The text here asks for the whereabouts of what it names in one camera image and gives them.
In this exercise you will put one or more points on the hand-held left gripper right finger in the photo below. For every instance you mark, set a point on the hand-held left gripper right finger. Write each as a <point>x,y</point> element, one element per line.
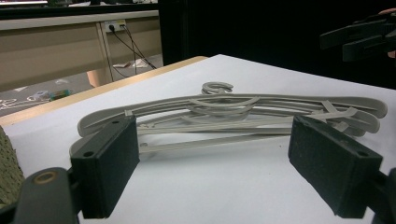
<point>333,168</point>

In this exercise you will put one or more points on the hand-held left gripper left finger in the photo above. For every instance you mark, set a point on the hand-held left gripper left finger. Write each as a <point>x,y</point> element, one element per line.
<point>102,168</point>

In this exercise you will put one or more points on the grey plastic clothes hanger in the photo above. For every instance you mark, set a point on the grey plastic clothes hanger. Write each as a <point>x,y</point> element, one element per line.
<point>371,123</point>
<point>174,100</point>
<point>199,143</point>

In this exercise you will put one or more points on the green woven basket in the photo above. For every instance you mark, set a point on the green woven basket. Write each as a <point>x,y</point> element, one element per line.
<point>7,174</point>

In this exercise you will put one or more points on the black curtain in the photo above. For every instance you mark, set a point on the black curtain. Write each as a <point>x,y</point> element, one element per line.
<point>264,31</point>

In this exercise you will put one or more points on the white table cover sheet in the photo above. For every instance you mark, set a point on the white table cover sheet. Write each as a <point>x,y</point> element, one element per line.
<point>218,186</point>

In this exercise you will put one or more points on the beige desk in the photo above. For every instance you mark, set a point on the beige desk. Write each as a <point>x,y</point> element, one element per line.
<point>46,53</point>

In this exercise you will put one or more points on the white wall power outlet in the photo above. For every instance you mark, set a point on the white wall power outlet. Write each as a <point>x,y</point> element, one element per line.
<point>115,25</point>

